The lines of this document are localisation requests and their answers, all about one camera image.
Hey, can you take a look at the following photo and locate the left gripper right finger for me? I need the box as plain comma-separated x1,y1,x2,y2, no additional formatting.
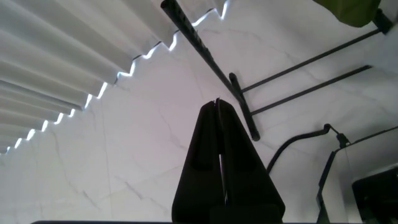
216,98,286,223

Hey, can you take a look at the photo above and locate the green long-sleeved shirt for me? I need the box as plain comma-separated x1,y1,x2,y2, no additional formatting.
312,0,382,29

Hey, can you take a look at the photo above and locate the black cable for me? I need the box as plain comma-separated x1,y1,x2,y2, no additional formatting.
266,123,332,175

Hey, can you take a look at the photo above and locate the white curtain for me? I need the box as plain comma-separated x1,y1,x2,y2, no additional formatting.
0,0,230,156

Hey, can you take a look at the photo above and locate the black clothes rack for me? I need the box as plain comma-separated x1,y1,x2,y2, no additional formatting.
160,0,394,142

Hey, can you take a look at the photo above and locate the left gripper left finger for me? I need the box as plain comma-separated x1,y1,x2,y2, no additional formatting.
171,100,225,223

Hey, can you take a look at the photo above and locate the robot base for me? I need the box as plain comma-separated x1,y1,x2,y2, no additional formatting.
316,125,398,223

